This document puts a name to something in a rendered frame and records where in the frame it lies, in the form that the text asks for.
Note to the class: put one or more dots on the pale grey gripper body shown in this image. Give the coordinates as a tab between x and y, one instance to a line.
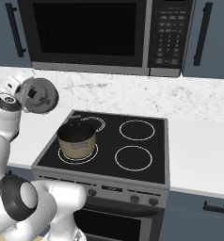
24	88

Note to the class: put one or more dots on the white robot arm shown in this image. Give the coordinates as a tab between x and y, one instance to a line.
10	200

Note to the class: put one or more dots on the black and steel stove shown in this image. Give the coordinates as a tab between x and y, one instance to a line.
107	150

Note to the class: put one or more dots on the dark stove knob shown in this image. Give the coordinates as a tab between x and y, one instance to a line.
135	198
92	192
153	201

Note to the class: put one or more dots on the tan pot with dark inside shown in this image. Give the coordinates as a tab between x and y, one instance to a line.
76	147

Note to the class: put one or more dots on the black microwave door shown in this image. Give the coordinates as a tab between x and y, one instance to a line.
85	31

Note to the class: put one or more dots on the blue-grey drawer front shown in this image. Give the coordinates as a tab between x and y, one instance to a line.
186	204
23	174

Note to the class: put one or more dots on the black and steel microwave oven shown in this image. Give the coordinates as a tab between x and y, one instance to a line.
167	37

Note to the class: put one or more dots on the black oven door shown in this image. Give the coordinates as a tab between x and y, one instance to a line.
117	226

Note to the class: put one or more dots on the blue-grey lower cupboard door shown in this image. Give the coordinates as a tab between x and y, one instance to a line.
195	229

